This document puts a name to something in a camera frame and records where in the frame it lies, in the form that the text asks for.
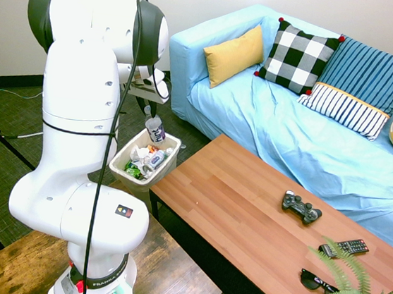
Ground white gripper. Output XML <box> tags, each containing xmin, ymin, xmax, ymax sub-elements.
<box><xmin>124</xmin><ymin>74</ymin><xmax>173</xmax><ymax>121</ymax></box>

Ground clear plastic bottle purple label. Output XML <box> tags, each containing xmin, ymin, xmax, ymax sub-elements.
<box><xmin>140</xmin><ymin>104</ymin><xmax>171</xmax><ymax>147</ymax></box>

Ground white plastic trash bin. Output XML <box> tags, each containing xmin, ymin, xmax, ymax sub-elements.
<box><xmin>106</xmin><ymin>125</ymin><xmax>184</xmax><ymax>197</ymax></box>

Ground white crumpled tissue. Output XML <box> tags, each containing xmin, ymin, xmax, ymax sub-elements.
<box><xmin>128</xmin><ymin>145</ymin><xmax>151</xmax><ymax>166</ymax></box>

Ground crumpled grey paper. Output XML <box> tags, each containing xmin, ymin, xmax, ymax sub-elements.
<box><xmin>135</xmin><ymin>161</ymin><xmax>154</xmax><ymax>179</ymax></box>

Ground green plastic wrapper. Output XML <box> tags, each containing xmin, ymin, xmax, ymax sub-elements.
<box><xmin>123</xmin><ymin>161</ymin><xmax>145</xmax><ymax>181</ymax></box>

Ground plain mustard yellow pillow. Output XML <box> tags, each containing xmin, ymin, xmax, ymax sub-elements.
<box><xmin>198</xmin><ymin>18</ymin><xmax>269</xmax><ymax>94</ymax></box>

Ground light blue sofa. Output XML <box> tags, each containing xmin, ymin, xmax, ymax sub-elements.
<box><xmin>147</xmin><ymin>0</ymin><xmax>393</xmax><ymax>255</ymax></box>

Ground black white checkered pillow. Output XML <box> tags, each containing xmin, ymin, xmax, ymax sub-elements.
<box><xmin>251</xmin><ymin>15</ymin><xmax>347</xmax><ymax>100</ymax></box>

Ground rustic dark wooden table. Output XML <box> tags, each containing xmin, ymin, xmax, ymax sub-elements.
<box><xmin>0</xmin><ymin>166</ymin><xmax>234</xmax><ymax>294</ymax></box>

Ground black game controller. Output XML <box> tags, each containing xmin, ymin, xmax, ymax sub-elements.
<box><xmin>279</xmin><ymin>189</ymin><xmax>325</xmax><ymax>228</ymax></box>

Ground navy white striped pillow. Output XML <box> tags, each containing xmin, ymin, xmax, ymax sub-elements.
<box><xmin>293</xmin><ymin>79</ymin><xmax>393</xmax><ymax>144</ymax></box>

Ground blue striped pillow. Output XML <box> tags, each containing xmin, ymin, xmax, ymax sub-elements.
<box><xmin>314</xmin><ymin>32</ymin><xmax>393</xmax><ymax>117</ymax></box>

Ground black sunglasses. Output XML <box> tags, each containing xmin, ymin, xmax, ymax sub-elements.
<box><xmin>298</xmin><ymin>267</ymin><xmax>347</xmax><ymax>294</ymax></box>

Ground black TV remote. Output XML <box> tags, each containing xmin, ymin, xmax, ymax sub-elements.
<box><xmin>317</xmin><ymin>233</ymin><xmax>371</xmax><ymax>262</ymax></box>

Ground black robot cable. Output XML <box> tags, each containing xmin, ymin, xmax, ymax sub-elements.
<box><xmin>79</xmin><ymin>0</ymin><xmax>181</xmax><ymax>294</ymax></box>

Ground white floor cable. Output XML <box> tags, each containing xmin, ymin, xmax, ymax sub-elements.
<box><xmin>0</xmin><ymin>127</ymin><xmax>44</xmax><ymax>157</ymax></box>

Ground thin green floor cable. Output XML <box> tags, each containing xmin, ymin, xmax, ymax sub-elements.
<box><xmin>0</xmin><ymin>87</ymin><xmax>44</xmax><ymax>109</ymax></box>

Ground wooden coffee table black frame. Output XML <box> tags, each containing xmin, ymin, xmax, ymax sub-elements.
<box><xmin>136</xmin><ymin>126</ymin><xmax>393</xmax><ymax>294</ymax></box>

